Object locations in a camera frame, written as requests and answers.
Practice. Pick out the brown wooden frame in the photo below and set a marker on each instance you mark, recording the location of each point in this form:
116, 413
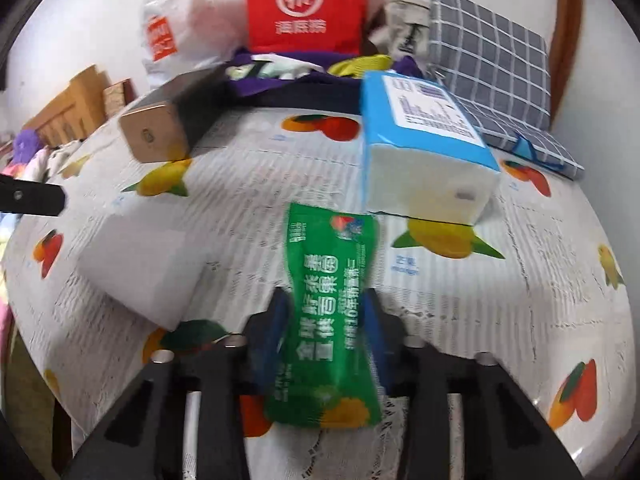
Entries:
567, 35

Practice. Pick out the yellow black striped sock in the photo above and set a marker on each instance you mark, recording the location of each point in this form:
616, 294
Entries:
360, 64

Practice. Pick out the purple towel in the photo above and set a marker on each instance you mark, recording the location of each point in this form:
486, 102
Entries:
240, 88

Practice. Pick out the red paper bag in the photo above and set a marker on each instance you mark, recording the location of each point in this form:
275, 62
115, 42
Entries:
305, 40

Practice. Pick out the purple plush toy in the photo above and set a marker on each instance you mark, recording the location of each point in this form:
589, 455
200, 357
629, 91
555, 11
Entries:
27, 145

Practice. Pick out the white foam block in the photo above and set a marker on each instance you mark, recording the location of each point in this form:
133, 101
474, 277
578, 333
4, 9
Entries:
145, 265

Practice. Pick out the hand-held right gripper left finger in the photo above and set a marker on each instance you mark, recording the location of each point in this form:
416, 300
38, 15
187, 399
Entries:
270, 332

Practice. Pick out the white green plastic bag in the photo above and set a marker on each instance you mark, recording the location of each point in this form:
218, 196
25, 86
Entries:
287, 66

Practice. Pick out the grey beige bag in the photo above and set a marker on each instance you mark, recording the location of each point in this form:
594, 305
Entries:
400, 30

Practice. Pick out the white plastic bag orange print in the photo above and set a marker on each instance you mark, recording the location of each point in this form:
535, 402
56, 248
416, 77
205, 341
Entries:
195, 10

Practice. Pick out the green snack packet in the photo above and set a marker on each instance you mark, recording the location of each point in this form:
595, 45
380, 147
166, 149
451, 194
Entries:
320, 310

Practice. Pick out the fruit printed tablecloth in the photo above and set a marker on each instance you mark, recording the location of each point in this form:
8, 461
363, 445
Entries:
500, 285

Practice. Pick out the grey checked pillow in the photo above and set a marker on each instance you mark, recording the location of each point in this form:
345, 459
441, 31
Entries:
492, 65

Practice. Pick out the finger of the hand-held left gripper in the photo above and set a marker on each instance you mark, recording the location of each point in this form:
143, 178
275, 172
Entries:
35, 197

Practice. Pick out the brown patterned box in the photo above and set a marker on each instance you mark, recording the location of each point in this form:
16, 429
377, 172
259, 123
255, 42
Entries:
119, 97

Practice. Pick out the colourful clothes pile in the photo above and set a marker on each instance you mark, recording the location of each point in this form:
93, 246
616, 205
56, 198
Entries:
37, 165

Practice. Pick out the dark cloth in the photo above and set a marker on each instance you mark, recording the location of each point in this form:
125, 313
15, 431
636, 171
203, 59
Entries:
300, 98

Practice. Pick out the wooden headboard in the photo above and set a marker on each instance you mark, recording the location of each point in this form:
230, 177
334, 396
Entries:
75, 105

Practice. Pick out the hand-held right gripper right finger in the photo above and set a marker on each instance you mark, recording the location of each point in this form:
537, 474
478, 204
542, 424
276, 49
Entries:
374, 322

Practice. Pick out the blue tissue pack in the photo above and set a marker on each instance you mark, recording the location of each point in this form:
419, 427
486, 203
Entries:
385, 120

